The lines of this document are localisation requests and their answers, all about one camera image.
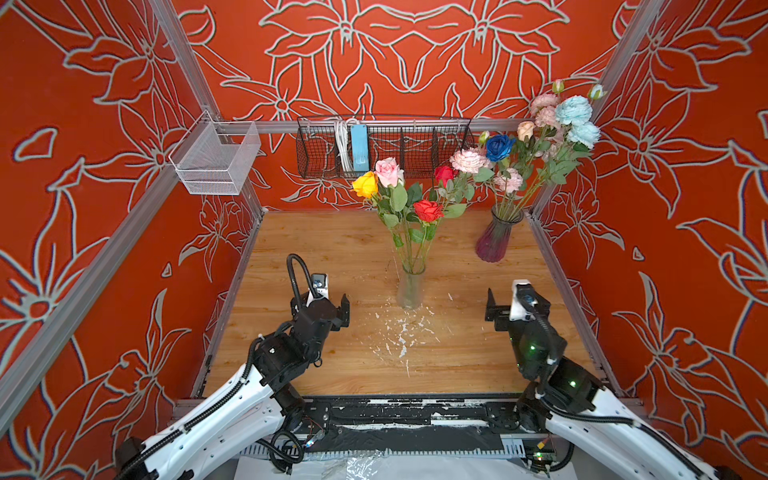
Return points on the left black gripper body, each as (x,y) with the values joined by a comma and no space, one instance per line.
(341,316)

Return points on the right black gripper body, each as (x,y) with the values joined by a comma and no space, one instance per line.
(519,329)

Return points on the purple glass fluted vase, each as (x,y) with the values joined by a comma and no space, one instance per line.
(492,245)

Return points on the clear glass cylinder vase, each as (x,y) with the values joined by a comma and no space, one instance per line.
(411,284)

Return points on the bright red rose stem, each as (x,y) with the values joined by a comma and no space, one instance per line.
(422,232)

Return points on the pink peony flower stem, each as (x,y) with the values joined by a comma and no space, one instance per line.
(505,184)

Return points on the orange yellow rose stem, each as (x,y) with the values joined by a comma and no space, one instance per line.
(365,185)

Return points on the large pink peony stem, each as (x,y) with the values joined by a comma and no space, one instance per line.
(471,167)

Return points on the dark blue rose stem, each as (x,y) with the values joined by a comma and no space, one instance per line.
(499,149)

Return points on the small pink rose stem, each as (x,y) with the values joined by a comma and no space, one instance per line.
(391,201)

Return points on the cream rose flower stem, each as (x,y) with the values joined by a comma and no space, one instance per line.
(526,146)

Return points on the light blue peony stem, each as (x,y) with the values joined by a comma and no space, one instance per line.
(580,138)

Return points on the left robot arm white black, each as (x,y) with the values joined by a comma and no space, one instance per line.
(257,405)

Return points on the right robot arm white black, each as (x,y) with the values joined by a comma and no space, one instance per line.
(566,400)

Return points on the light blue box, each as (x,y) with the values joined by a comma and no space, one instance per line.
(359,146)

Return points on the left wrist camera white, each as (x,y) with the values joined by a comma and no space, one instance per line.
(319,287)

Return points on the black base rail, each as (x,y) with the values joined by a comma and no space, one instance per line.
(471,425)

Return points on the black wire wall basket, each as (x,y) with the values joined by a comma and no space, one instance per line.
(419,144)

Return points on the white mesh wall basket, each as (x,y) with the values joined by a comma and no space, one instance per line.
(216,158)

